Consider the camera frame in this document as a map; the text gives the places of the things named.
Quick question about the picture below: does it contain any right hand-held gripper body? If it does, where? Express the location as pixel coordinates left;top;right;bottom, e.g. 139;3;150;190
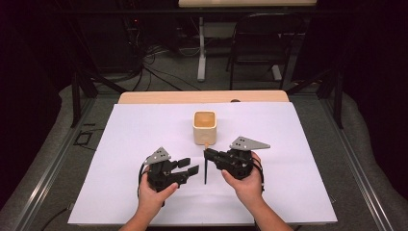
218;136;271;180

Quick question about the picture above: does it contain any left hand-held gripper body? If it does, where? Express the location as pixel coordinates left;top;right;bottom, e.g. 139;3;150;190
142;146;191;193

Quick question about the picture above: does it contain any cream square pen holder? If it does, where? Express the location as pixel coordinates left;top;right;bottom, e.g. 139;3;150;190
191;110;218;146

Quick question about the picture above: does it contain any person's left hand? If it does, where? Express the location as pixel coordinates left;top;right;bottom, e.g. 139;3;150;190
137;173;180;219

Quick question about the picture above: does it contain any person's right hand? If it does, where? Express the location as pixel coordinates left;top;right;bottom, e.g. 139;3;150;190
220;151;266;207

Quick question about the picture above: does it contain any white table sheet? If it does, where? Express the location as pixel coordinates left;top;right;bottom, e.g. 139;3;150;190
67;101;339;226

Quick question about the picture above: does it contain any light wooden table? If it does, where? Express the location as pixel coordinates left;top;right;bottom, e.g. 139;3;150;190
117;90;291;105

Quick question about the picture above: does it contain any white desk foot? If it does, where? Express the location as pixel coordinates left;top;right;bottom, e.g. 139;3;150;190
270;64;284;82

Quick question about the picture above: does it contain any white desk leg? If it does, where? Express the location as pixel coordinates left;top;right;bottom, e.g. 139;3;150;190
196;16;207;83

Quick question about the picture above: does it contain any black folding chair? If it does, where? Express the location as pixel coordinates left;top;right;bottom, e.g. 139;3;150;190
225;12;306;91

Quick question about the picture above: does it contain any cream desk top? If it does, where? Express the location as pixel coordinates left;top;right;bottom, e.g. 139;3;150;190
177;0;319;9

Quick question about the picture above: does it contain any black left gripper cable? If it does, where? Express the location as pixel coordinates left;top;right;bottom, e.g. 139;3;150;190
137;162;150;198

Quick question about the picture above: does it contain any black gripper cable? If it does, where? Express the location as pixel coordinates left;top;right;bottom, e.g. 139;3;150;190
137;162;150;198
252;159;267;193

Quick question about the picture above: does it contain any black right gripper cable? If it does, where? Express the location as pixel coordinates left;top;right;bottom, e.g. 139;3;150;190
252;159;267;193

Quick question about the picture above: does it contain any bundle of black floor cables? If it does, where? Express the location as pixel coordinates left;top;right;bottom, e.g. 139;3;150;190
126;44;201;92

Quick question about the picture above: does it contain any aluminium floor rail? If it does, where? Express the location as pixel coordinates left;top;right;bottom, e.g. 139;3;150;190
320;95;396;231
12;95;97;231

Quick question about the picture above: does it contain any black frame post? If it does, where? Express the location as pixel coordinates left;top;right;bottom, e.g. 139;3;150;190
333;68;344;130
70;69;82;129

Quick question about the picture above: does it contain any black floor cable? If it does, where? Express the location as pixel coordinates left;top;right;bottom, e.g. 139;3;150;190
39;206;70;231

